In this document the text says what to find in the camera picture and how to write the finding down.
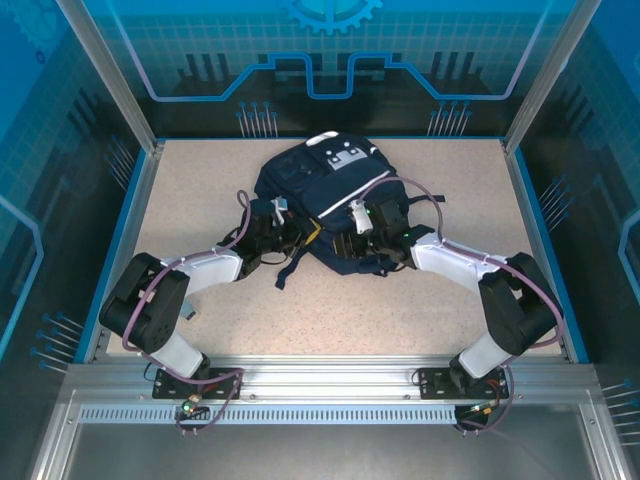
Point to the navy blue student backpack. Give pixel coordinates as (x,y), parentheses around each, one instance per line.
(340,175)

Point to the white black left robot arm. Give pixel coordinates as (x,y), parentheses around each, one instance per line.
(215,272)

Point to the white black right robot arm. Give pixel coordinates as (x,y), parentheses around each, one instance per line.
(445,260)

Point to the small grey box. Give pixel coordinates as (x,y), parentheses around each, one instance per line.
(190,312)

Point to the small green-lit connector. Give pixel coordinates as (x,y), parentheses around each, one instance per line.
(189,407)
(480,409)

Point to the grey metal front tray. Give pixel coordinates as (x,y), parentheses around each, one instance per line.
(325,450)

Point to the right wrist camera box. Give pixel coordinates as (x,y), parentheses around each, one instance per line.
(360,220)

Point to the aluminium side rail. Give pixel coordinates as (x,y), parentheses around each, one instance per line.
(141,200)

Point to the aluminium front rail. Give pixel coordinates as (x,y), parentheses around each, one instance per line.
(325,375)

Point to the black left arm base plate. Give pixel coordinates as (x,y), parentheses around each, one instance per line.
(225,372)

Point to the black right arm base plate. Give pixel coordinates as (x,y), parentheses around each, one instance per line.
(430,382)

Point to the aluminium frame post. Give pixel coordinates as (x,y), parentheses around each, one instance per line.
(114,75)
(549,75)

